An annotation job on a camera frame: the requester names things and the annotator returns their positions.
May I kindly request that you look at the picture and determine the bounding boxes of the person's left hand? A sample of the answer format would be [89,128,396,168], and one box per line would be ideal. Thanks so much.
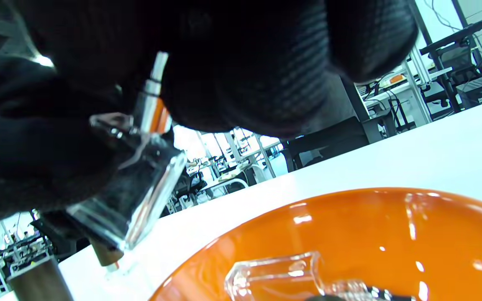
[0,44,141,230]

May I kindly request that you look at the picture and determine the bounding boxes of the person's right hand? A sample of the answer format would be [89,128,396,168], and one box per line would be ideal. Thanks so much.
[15,0,419,138]

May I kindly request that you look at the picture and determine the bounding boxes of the clear glass perfume bottle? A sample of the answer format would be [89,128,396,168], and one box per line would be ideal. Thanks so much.
[90,237,141,285]
[224,251,392,301]
[7,255,74,301]
[66,113,188,252]

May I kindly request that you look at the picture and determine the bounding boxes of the black mesh office chair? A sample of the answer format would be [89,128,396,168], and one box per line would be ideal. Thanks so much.
[281,116,371,173]

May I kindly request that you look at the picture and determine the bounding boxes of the orange translucent plastic bowl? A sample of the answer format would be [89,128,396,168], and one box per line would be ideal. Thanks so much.
[149,187,482,301]

